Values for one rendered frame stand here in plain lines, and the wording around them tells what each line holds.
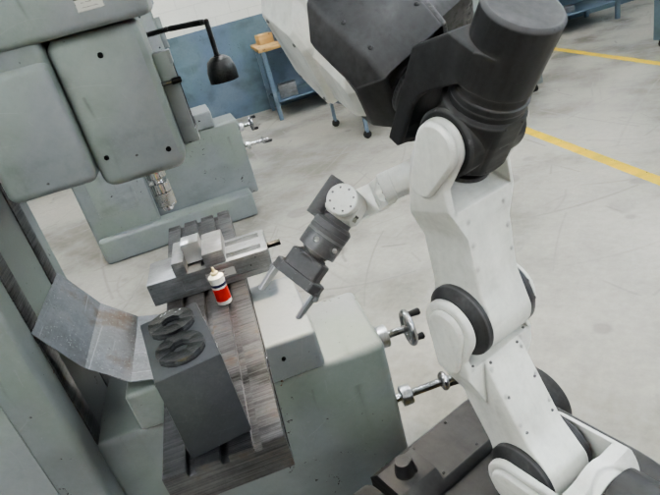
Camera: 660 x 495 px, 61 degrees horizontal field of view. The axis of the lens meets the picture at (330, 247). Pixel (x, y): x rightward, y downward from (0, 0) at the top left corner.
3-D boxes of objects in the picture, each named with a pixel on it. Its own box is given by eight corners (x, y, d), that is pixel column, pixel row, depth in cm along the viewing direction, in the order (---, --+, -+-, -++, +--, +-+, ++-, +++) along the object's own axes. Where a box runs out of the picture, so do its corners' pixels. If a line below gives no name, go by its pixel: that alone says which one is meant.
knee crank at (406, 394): (462, 374, 171) (459, 358, 169) (470, 386, 166) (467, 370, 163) (394, 399, 169) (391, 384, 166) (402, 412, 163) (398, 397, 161)
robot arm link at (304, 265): (323, 298, 124) (355, 253, 123) (310, 298, 114) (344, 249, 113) (280, 264, 127) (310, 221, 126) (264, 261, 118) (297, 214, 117)
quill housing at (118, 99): (188, 144, 145) (140, 14, 131) (190, 166, 127) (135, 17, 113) (114, 166, 143) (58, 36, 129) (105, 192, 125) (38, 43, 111)
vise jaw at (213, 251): (224, 240, 171) (220, 228, 169) (226, 261, 158) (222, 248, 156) (205, 246, 171) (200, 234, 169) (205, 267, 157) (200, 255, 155)
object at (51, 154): (110, 153, 144) (65, 49, 132) (99, 181, 122) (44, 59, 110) (35, 176, 141) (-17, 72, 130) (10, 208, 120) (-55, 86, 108)
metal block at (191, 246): (204, 249, 166) (197, 232, 164) (204, 258, 161) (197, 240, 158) (187, 255, 166) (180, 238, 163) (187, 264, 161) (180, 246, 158)
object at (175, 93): (199, 136, 137) (169, 47, 128) (200, 139, 134) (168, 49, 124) (184, 140, 137) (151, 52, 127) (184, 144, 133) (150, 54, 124)
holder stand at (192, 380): (224, 369, 126) (193, 296, 117) (252, 429, 107) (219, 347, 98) (172, 394, 122) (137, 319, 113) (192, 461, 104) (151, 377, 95)
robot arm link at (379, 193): (346, 227, 125) (403, 202, 122) (336, 222, 116) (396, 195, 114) (336, 200, 126) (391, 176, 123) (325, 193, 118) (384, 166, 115)
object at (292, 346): (301, 303, 181) (291, 272, 175) (326, 366, 150) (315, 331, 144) (147, 356, 175) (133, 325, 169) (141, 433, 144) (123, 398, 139)
